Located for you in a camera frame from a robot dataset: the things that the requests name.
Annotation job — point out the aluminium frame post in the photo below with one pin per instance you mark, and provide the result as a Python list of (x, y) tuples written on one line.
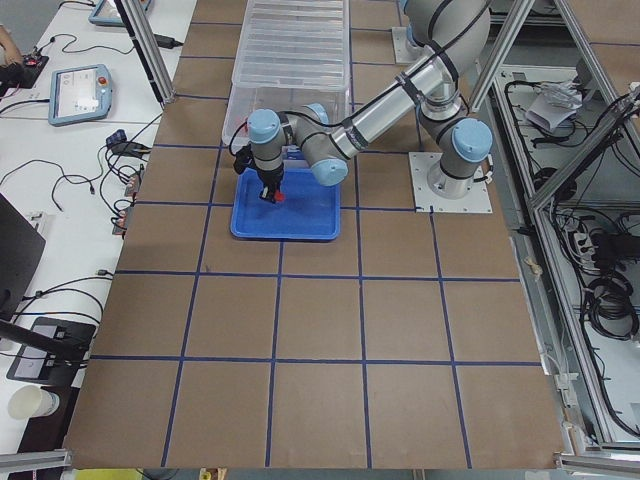
[(140, 32)]

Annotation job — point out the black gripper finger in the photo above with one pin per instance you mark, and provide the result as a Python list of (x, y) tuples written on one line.
[(264, 194), (274, 196)]

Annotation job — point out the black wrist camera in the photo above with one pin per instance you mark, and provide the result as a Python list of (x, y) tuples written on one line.
[(243, 160)]

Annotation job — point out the near teach pendant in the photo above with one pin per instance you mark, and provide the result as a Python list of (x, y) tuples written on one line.
[(79, 94)]

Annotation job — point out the far teach pendant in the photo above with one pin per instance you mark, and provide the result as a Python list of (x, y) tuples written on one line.
[(105, 13)]

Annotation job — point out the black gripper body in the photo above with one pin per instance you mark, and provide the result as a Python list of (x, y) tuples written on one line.
[(270, 177)]

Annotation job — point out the teach pendant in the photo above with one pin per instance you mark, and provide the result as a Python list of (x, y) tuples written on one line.
[(105, 13), (79, 94)]

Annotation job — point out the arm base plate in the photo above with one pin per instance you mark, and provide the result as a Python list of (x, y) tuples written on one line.
[(407, 46), (435, 192)]

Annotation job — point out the blue plastic tray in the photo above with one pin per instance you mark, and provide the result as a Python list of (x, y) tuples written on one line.
[(308, 212)]

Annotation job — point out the white paper cup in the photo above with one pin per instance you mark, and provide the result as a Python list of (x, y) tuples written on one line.
[(32, 402)]

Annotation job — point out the clear plastic box lid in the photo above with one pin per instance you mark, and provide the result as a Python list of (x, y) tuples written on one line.
[(294, 44)]

